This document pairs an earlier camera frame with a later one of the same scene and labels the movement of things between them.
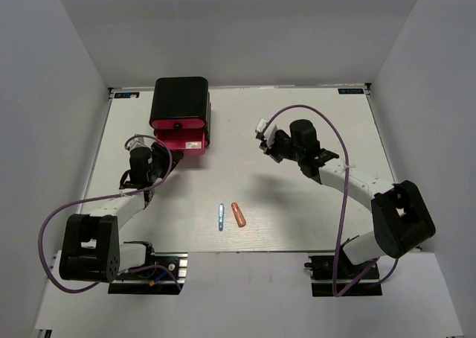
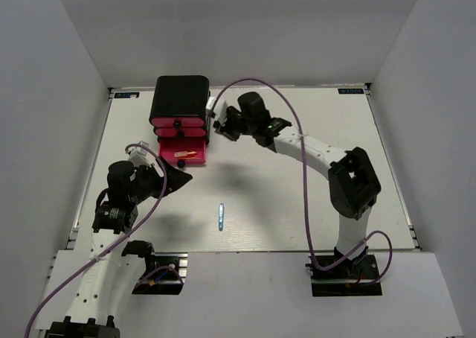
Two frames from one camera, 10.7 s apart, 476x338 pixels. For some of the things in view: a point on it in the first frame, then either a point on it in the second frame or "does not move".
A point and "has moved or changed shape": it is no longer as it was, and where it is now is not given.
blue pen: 221,216 does not move
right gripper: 271,149 -> 224,127
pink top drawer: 178,124 does not move
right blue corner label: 350,91 does not move
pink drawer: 187,141 has moved or changed shape
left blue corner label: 126,95 does not move
